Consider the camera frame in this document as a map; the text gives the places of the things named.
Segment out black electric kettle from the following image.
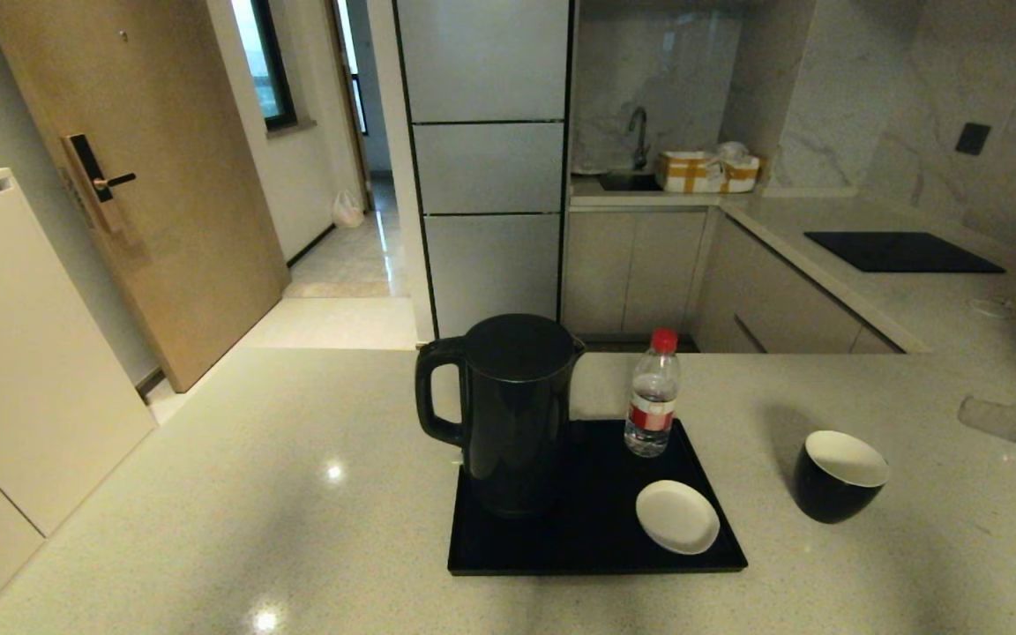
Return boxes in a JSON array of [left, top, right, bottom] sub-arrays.
[[415, 314, 586, 519]]

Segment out clear bottle red cap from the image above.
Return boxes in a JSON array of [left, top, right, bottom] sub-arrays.
[[624, 329, 682, 459]]

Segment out black mug white inside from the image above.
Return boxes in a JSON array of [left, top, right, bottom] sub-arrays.
[[795, 430, 891, 525]]

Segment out beige under-sink cabinets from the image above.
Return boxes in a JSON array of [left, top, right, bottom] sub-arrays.
[[561, 208, 710, 340]]

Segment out tall grey panel cabinet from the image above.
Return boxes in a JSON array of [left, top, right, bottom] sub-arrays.
[[393, 0, 575, 347]]

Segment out kitchen sink basin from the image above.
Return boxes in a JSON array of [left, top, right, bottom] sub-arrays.
[[598, 169, 663, 192]]

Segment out dark kitchen faucet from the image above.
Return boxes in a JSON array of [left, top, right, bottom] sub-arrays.
[[628, 106, 652, 171]]

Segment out black rectangular tray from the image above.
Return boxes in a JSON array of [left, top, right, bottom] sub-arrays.
[[447, 419, 749, 577]]

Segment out yellow white box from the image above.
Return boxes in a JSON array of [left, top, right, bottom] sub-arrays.
[[656, 150, 725, 193]]

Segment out white round saucer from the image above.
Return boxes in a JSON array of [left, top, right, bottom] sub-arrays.
[[636, 480, 721, 556]]

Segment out beige counter side cabinets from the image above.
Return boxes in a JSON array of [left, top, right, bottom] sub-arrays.
[[693, 212, 906, 355]]

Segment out small cardboard box white bag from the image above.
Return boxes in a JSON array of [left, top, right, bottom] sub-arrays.
[[718, 141, 763, 193]]

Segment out dark framed window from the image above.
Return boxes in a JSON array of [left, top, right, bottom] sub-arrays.
[[233, 0, 299, 133]]

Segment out light wooden door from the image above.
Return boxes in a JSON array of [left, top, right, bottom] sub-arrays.
[[0, 0, 290, 393]]

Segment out black induction cooktop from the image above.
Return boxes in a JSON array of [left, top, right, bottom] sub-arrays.
[[805, 231, 1008, 273]]

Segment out white storage cabinet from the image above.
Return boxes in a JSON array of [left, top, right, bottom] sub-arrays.
[[0, 168, 159, 635]]

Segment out black gold door lock handle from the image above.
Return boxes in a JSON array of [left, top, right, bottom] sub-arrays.
[[63, 133, 137, 235]]

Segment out black wall socket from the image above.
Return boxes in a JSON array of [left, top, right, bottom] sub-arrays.
[[956, 122, 994, 157]]

